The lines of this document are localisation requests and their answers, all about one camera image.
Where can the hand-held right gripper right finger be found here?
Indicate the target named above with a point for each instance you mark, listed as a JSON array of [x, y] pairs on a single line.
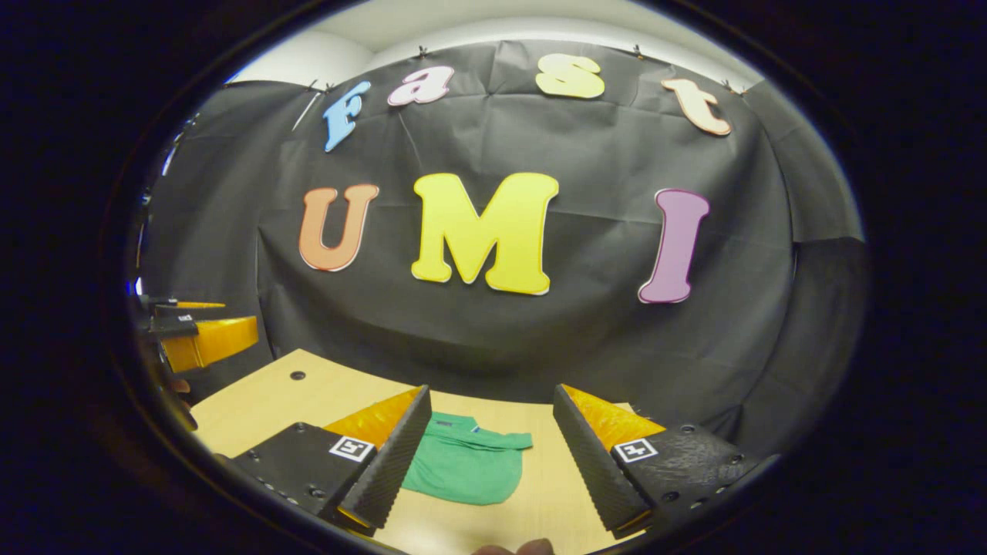
[[590, 470]]

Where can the green T-shirt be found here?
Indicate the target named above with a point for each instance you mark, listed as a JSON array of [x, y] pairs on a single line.
[[463, 470]]

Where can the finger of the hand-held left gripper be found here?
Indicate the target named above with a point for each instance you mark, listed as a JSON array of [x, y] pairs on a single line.
[[216, 339], [181, 307]]

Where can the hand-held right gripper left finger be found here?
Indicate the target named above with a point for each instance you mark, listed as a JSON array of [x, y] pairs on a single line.
[[389, 470]]

